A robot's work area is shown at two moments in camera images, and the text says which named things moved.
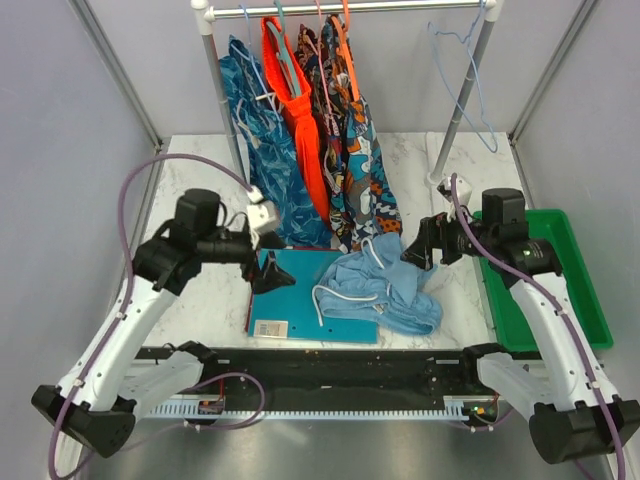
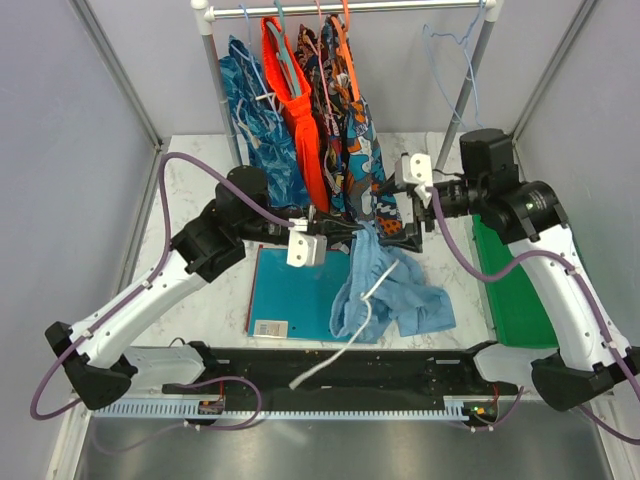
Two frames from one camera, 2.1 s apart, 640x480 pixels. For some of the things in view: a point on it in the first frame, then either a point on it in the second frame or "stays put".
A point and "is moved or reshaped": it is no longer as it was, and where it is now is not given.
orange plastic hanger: x=343 y=41 stays put
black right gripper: x=434 y=232 to x=411 y=237
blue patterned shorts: x=268 y=148 stays put
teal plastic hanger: x=280 y=45 stays put
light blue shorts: x=375 y=282 is moved or reshaped
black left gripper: x=272 y=275 to x=335 y=231
